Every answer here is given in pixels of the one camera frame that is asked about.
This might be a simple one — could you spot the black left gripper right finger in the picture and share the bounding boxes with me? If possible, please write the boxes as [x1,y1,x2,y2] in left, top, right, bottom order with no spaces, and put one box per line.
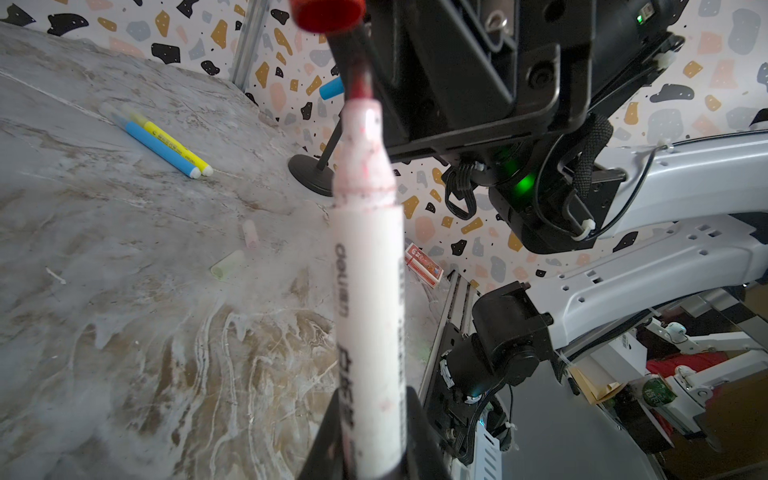
[405,386,450,480]

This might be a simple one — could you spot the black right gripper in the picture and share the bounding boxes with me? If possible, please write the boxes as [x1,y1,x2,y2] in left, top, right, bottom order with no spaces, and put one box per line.
[323,0,688,163]

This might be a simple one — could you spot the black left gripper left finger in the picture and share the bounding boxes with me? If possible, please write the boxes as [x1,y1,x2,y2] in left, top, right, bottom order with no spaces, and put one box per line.
[297,392,344,480]

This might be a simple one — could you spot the red marker cap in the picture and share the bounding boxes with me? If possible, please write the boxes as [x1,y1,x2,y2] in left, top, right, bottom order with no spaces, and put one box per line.
[289,0,366,34]

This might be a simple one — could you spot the white marker pen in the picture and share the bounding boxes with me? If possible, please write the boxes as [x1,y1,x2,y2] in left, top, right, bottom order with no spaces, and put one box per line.
[330,63,407,479]

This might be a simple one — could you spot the yellow highlighter pen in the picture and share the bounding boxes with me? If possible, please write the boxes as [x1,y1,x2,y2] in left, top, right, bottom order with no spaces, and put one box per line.
[121,104,214,176]

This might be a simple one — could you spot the blue highlighter pen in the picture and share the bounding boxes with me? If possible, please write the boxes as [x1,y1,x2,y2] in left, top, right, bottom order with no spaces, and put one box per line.
[99,103,201,179]

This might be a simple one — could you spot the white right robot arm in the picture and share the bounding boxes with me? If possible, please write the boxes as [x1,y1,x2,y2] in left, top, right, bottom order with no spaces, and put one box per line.
[329,1,767,463]

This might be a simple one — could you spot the translucent greenish pen cap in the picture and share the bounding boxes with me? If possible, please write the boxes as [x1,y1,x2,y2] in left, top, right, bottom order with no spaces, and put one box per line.
[210,250,245,281]

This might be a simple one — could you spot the translucent pink pen cap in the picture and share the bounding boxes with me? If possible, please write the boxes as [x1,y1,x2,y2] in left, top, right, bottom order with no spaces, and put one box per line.
[241,220,260,249]

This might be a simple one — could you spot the blue toy microphone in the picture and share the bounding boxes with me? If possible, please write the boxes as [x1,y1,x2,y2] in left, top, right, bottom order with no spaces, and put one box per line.
[318,77,344,100]

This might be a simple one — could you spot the red playing card box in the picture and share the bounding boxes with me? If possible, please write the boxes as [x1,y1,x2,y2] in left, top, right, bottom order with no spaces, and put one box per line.
[405,243,444,288]

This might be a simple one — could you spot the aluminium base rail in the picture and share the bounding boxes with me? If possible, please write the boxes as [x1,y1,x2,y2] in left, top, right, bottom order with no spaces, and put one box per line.
[416,272,505,480]

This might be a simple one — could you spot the aluminium corner post right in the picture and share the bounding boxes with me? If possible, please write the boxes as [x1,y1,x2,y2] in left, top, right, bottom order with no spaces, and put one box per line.
[230,0,270,92]

